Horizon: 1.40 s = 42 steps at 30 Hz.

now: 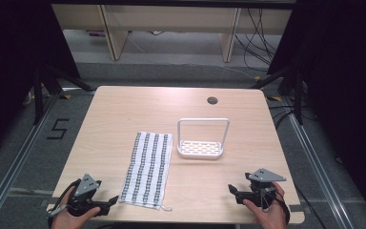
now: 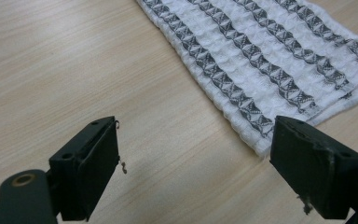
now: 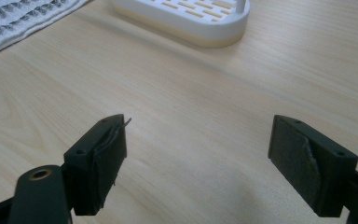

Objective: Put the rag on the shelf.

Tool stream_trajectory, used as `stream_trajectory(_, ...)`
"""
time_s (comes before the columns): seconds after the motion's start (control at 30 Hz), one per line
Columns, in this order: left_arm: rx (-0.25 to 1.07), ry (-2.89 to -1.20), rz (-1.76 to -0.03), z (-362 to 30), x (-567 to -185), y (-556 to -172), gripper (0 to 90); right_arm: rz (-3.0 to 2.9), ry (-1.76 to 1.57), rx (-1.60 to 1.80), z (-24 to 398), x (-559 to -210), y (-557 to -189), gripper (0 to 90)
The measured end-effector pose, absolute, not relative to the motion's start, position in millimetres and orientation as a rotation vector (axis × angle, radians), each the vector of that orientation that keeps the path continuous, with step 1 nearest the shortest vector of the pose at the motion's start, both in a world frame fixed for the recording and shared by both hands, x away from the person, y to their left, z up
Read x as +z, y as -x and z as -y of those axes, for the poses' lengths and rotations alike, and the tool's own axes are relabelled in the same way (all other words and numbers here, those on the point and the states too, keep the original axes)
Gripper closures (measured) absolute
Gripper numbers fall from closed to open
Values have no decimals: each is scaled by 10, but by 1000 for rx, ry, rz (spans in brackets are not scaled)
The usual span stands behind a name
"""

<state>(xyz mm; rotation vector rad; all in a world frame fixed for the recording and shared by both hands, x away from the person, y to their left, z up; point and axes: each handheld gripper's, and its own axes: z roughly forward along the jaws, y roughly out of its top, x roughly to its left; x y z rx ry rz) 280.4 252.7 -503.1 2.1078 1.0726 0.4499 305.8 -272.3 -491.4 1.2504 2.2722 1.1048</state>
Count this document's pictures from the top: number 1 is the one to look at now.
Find white rack with handle bar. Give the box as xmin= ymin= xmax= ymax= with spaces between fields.
xmin=176 ymin=117 xmax=231 ymax=160

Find grey strap on left gripper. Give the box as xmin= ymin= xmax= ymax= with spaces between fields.
xmin=46 ymin=178 xmax=82 ymax=220

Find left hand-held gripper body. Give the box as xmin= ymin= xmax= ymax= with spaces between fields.
xmin=67 ymin=173 xmax=111 ymax=218

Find beige wooden desk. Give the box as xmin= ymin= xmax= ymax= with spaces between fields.
xmin=51 ymin=0 xmax=297 ymax=63

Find black metal stand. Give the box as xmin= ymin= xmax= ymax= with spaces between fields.
xmin=251 ymin=64 xmax=305 ymax=126
xmin=32 ymin=64 xmax=95 ymax=126

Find aluminium floor rail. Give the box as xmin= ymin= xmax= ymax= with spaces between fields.
xmin=0 ymin=93 xmax=61 ymax=229
xmin=281 ymin=95 xmax=356 ymax=229

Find black floor cable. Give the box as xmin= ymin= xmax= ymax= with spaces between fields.
xmin=294 ymin=183 xmax=329 ymax=229

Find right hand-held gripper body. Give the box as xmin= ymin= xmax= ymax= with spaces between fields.
xmin=235 ymin=167 xmax=288 ymax=210

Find dark curtain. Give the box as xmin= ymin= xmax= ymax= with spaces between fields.
xmin=0 ymin=0 xmax=82 ymax=161
xmin=267 ymin=0 xmax=366 ymax=221

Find black floor cables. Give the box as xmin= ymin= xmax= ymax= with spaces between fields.
xmin=267 ymin=104 xmax=317 ymax=130

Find person's left hand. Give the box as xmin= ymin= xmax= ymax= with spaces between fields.
xmin=51 ymin=185 xmax=102 ymax=229

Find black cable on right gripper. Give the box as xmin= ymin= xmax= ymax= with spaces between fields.
xmin=260 ymin=187 xmax=292 ymax=225

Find checkered white black cloth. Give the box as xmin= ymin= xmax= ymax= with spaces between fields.
xmin=117 ymin=131 xmax=174 ymax=212

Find person's right hand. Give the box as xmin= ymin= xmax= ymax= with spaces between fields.
xmin=242 ymin=180 xmax=289 ymax=229

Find bundle of black cables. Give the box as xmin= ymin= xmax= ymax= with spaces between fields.
xmin=234 ymin=8 xmax=280 ymax=73

